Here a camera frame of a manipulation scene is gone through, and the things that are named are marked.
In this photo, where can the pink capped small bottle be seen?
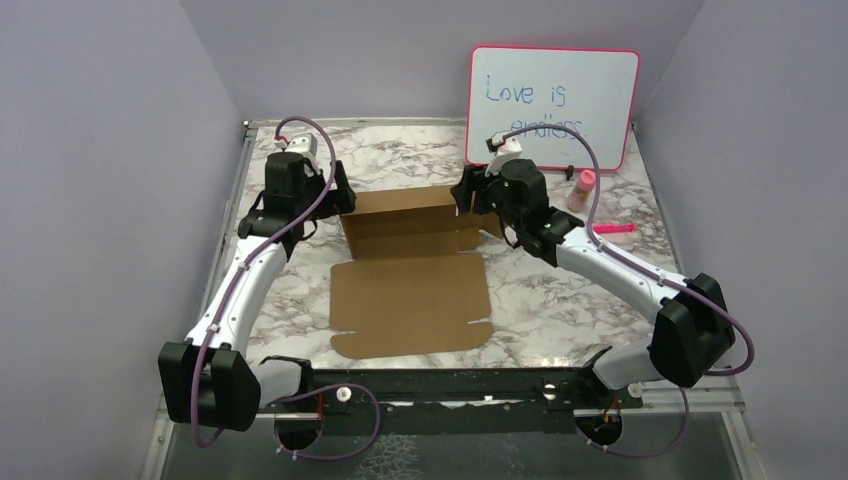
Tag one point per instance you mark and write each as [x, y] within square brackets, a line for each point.
[582, 189]

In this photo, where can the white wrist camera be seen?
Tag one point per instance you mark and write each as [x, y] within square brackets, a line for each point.
[304, 144]
[504, 148]

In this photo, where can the pink framed whiteboard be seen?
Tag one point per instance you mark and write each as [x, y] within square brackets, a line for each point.
[571, 107]

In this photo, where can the brown cardboard box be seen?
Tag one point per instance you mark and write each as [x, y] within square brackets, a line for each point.
[416, 283]

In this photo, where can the pink marker pen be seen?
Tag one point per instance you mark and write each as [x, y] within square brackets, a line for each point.
[605, 229]

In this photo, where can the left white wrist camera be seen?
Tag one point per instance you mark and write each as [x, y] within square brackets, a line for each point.
[304, 144]

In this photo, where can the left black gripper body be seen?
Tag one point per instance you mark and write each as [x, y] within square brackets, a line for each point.
[314, 185]

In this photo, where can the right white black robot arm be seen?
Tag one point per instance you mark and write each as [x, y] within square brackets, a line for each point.
[690, 329]

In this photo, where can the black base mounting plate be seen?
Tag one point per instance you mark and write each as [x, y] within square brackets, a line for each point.
[357, 402]

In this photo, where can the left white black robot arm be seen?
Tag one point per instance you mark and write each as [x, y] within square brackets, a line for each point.
[206, 378]

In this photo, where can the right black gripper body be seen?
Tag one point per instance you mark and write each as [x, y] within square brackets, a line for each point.
[508, 214]

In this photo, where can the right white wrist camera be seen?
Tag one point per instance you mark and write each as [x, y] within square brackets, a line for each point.
[504, 148]

